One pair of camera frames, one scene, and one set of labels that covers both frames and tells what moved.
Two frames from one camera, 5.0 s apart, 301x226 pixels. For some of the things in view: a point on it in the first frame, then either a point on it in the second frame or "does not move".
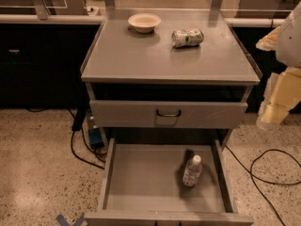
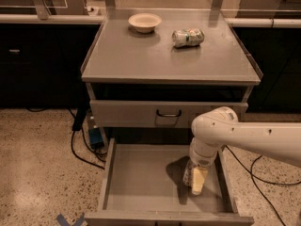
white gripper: x=291 y=44 → x=200 y=161
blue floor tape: x=65 y=223 does not move
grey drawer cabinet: x=172 y=73 does not move
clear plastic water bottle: x=193 y=171 does not move
